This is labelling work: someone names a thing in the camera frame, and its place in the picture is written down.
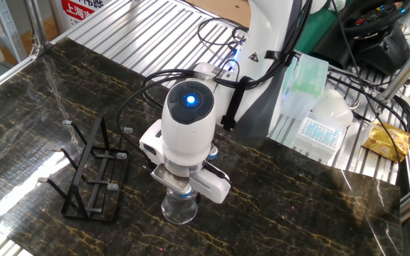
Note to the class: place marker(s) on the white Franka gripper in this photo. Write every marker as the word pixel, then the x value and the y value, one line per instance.
pixel 210 185

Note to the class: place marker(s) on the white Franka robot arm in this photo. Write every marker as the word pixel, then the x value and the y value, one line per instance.
pixel 187 135

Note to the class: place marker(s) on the blue pipette tip box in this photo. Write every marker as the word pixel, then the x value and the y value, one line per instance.
pixel 317 137

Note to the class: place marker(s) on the white plastic dome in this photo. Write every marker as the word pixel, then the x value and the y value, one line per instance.
pixel 333 110

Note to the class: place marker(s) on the green pipette tip box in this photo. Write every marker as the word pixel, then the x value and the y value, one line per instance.
pixel 310 78

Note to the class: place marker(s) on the brown cardboard sheet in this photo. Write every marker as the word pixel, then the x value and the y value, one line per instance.
pixel 226 10

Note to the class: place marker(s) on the gold foil snack bag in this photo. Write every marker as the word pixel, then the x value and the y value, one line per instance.
pixel 386 142

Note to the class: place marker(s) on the green cloth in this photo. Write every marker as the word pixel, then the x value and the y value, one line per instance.
pixel 315 32

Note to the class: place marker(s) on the red and white sign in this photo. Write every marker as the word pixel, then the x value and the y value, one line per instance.
pixel 80 10

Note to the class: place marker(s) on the black steering wheel controller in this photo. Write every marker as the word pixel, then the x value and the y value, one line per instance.
pixel 379 49

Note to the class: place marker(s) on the grey perforated shelf upright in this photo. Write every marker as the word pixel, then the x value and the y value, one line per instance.
pixel 9 32

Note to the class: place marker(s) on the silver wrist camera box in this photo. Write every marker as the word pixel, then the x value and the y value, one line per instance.
pixel 171 179

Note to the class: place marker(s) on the aluminium frame post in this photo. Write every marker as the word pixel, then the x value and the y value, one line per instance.
pixel 404 73
pixel 35 21

